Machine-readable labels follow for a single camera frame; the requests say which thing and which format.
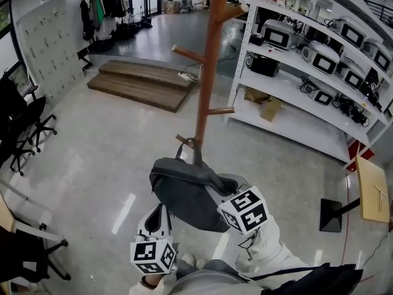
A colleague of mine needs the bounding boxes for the red floor object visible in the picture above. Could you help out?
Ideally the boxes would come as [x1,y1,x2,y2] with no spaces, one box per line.
[346,140,376,166]

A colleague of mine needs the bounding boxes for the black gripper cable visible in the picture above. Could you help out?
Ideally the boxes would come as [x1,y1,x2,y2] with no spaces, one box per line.
[237,228,261,261]

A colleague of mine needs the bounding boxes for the person's right forearm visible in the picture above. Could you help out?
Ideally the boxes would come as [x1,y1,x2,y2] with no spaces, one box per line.
[235,216,309,278]

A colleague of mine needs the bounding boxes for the white frame wooden desk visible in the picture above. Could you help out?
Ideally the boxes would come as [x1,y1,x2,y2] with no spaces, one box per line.
[0,178,69,248]

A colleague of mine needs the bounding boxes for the brown wooden coat rack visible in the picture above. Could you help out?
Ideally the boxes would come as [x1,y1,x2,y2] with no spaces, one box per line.
[171,0,249,149]

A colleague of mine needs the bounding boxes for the pair of wooden sticks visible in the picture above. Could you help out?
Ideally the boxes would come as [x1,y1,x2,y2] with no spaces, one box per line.
[373,184,389,215]

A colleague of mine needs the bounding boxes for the black box device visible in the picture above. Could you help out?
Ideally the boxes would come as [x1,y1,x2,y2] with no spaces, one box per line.
[246,53,281,78]

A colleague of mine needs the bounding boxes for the dark framed wall screen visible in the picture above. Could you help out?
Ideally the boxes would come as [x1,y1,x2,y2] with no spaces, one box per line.
[0,0,15,40]

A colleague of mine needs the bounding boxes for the white metal shelving unit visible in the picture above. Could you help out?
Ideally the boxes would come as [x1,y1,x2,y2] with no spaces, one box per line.
[223,0,393,169]

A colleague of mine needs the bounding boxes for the dark grey backpack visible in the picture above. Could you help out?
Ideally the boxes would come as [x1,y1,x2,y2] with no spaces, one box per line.
[149,138,240,234]

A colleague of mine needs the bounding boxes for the clothes rail with garments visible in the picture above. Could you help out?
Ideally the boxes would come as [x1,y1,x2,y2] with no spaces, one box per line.
[79,0,130,44]

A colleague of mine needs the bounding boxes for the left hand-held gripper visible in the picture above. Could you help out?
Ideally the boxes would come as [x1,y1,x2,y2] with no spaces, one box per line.
[130,203,179,275]

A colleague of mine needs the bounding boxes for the bundle of black cables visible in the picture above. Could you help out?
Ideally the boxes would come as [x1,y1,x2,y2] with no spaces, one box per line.
[332,93,371,128]

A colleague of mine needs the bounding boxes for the open cardboard box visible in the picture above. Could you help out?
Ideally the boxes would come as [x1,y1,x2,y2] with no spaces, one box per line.
[259,96,284,123]

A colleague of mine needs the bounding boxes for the flat cardboard box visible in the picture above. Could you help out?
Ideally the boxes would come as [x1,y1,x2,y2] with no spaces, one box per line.
[243,86,271,104]

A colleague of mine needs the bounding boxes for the cardboard box by door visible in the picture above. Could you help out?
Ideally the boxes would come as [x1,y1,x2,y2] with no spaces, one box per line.
[164,0,181,15]

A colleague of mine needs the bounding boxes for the black office chair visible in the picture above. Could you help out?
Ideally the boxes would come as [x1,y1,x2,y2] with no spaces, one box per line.
[0,216,72,285]
[0,77,58,177]

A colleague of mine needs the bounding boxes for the person's left forearm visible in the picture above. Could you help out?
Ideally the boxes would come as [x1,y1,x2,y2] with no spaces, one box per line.
[128,269,179,295]

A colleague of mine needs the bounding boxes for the black metal railing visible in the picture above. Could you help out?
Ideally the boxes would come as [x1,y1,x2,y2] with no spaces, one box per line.
[364,0,393,28]

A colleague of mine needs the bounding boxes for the small wooden side table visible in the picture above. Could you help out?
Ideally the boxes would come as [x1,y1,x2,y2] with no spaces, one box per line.
[319,154,391,234]

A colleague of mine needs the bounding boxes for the person's grey trousers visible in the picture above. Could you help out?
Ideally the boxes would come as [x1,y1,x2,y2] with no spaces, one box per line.
[165,258,249,295]

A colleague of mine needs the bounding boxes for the wooden step platform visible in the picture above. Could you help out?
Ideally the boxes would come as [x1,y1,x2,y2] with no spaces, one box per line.
[86,59,198,114]

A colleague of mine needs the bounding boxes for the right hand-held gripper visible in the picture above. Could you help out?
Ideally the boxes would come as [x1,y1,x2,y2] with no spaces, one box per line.
[204,184,271,235]

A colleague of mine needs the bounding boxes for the group of white screen appliances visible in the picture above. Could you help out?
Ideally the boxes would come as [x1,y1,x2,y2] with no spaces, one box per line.
[262,15,393,106]

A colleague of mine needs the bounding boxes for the black wristband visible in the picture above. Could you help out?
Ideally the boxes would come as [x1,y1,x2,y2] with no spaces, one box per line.
[141,275,160,290]

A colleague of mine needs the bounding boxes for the white locker cabinet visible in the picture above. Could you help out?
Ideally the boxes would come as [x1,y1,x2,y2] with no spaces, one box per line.
[16,0,86,106]

